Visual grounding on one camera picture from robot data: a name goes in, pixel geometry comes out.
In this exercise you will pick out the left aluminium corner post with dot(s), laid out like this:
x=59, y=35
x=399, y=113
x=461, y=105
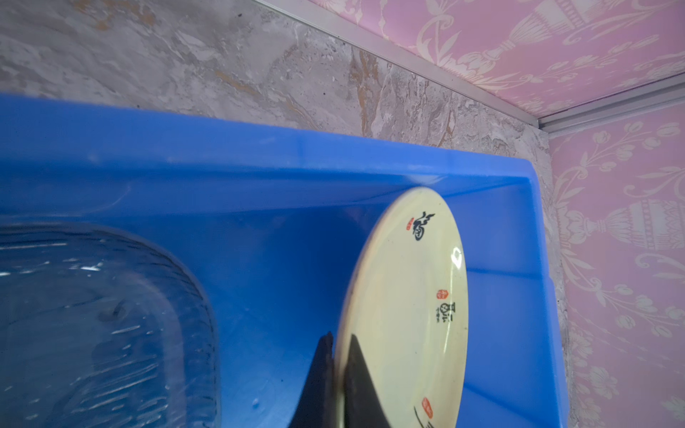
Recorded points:
x=646, y=98

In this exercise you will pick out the blue plastic bin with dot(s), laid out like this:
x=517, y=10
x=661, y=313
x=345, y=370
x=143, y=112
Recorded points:
x=271, y=223

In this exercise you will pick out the clear glass plate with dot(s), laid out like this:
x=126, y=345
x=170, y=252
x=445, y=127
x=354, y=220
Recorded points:
x=101, y=329

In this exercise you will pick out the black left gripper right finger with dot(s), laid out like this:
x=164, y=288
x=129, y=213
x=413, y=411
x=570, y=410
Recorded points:
x=362, y=408

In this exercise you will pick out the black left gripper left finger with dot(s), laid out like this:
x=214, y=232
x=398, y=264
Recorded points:
x=316, y=406

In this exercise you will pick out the cream plate with calligraphy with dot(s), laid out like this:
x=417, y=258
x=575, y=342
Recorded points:
x=407, y=303

